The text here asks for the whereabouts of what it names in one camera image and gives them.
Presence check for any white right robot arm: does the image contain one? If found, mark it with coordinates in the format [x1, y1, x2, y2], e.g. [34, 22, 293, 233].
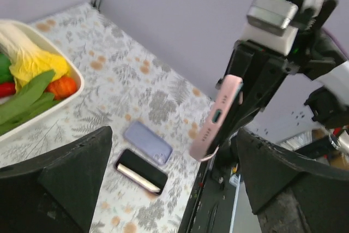
[213, 0, 348, 145]

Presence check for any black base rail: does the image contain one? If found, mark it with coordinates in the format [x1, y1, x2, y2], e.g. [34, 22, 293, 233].
[177, 134, 240, 233]

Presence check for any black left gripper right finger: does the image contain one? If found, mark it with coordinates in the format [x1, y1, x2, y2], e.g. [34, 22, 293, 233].
[236, 129, 348, 232]

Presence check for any white rectangular food container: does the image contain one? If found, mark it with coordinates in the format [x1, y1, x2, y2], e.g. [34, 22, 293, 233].
[0, 19, 85, 144]

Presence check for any toy red chili pepper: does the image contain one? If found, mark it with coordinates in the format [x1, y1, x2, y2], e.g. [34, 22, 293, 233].
[0, 82, 16, 98]

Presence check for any black phone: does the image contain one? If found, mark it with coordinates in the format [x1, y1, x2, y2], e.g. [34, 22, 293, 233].
[115, 149, 168, 195]

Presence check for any toy orange tomato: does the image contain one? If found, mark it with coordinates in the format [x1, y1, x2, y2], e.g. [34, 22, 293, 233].
[46, 76, 77, 100]

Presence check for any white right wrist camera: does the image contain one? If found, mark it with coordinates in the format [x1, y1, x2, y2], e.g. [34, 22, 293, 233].
[239, 0, 324, 56]

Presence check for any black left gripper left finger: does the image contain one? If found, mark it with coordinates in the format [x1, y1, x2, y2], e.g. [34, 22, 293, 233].
[1, 126, 112, 232]

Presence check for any toy napa cabbage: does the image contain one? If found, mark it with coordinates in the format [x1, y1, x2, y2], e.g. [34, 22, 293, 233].
[1, 22, 70, 91]

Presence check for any toy bok choy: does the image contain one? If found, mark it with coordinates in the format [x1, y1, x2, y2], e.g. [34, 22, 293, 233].
[0, 54, 14, 83]

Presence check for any toy green bean pod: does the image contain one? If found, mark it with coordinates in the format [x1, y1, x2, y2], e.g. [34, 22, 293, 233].
[1, 70, 59, 135]

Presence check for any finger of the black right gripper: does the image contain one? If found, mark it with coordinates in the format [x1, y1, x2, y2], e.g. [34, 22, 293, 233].
[216, 63, 286, 145]
[215, 40, 259, 90]

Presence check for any lilac phone case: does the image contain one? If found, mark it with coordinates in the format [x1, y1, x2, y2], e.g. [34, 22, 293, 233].
[124, 121, 173, 165]

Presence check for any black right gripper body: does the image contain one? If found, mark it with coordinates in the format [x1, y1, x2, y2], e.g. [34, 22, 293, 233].
[246, 40, 298, 75]

